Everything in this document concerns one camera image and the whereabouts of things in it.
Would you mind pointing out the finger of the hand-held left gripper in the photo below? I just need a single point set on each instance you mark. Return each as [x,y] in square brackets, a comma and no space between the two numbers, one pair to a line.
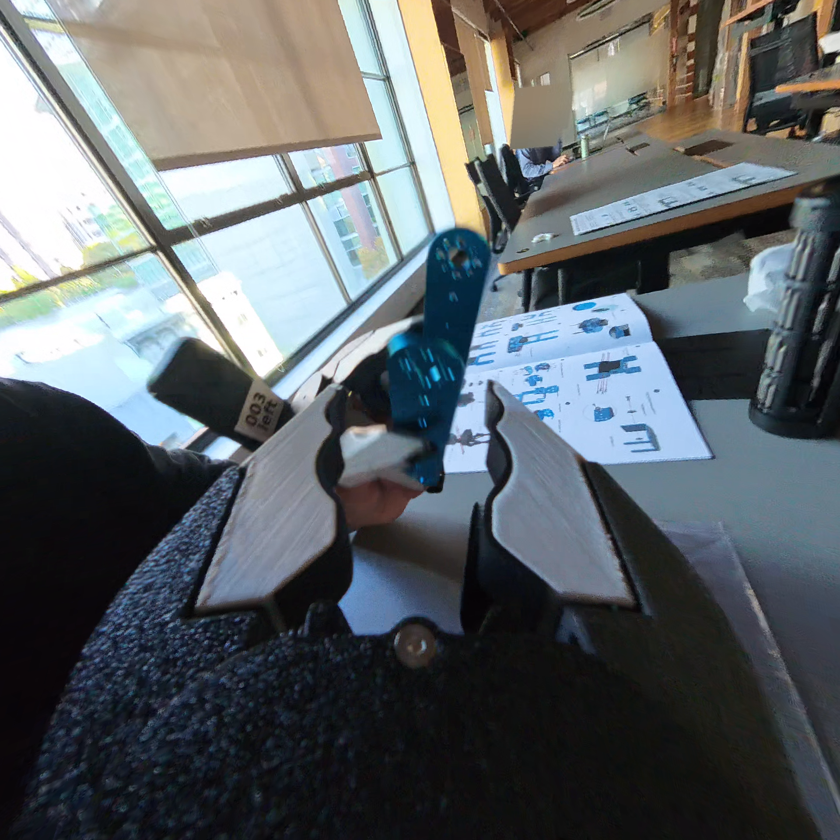
[374,453]
[354,348]

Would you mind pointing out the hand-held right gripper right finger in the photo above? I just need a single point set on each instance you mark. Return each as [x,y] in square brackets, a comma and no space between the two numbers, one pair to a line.
[558,518]

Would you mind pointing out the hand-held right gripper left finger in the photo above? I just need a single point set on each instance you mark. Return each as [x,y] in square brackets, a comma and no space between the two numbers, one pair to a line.
[275,518]

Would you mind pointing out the blue H-shaped metal bracket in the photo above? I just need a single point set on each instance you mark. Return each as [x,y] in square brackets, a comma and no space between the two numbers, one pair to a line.
[446,308]

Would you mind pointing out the person's left hand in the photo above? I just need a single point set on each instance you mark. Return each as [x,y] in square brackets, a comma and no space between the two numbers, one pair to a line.
[371,505]

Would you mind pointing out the large window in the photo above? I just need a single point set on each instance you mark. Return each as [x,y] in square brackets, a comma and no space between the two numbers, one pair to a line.
[249,262]

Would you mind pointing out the white instruction booklet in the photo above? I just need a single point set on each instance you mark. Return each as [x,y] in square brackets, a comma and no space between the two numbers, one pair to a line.
[656,407]

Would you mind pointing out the black office chair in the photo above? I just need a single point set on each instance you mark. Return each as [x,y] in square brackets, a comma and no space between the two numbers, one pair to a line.
[781,65]
[492,190]

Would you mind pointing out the clear plastic bag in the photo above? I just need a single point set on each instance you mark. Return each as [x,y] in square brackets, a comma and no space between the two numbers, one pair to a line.
[754,623]

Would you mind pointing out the beige roller blind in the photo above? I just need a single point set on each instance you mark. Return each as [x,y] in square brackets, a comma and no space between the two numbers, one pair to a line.
[229,72]

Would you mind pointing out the black cylindrical screwdriver set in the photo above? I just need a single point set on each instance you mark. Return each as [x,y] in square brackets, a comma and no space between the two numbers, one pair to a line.
[800,328]

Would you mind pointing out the white crumpled plastic bag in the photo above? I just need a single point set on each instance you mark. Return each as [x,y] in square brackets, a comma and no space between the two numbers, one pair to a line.
[768,275]

